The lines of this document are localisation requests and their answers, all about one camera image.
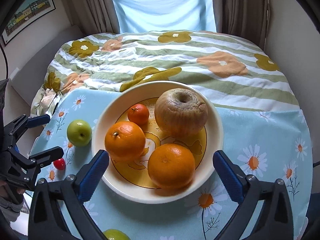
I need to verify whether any green apple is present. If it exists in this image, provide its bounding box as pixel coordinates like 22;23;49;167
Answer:
103;229;130;240
67;119;92;147

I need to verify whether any blue daisy tablecloth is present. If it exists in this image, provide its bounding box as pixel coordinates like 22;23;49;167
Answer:
32;89;312;239

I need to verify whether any wrinkled brown apple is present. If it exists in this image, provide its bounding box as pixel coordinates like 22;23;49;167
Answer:
154;88;208;138

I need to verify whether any large orange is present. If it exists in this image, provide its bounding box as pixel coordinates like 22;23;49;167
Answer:
104;121;146;162

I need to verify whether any brown curtain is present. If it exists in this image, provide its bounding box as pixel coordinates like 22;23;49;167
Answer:
213;0;269;49
61;0;120;36

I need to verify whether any medium orange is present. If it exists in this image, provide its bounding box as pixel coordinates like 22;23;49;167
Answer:
148;144;196;189

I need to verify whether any striped floral quilt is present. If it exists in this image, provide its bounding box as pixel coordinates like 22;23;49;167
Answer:
30;30;299;116

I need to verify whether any framed wall picture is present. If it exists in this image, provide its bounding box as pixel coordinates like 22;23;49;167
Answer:
2;0;56;46

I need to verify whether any small mandarin in bowl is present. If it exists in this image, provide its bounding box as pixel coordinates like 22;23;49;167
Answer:
127;103;149;126

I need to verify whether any person's left hand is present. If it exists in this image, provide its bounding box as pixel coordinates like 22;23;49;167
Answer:
0;180;25;204

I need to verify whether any right brown curtain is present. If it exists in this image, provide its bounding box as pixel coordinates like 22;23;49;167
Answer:
213;0;269;49

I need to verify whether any left brown curtain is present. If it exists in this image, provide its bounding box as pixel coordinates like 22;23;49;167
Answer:
61;0;120;36

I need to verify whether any light blue window cloth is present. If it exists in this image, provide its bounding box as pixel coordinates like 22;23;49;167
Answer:
113;0;216;33

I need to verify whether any red cherry tomato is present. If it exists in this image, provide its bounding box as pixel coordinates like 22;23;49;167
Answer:
53;158;66;171

